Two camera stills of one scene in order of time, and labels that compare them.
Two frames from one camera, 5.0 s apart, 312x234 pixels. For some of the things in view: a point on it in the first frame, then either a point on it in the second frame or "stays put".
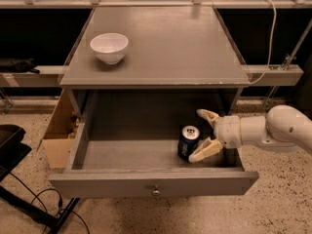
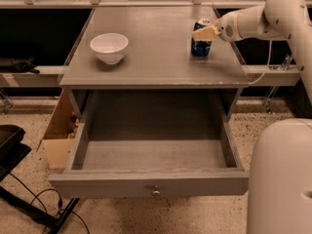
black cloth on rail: (19, 65) stays put
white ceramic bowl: (110, 48) stays put
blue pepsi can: (188, 138) → (201, 48)
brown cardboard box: (60, 133) stays put
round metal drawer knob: (156, 191) stays put
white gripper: (228, 131) → (226, 26)
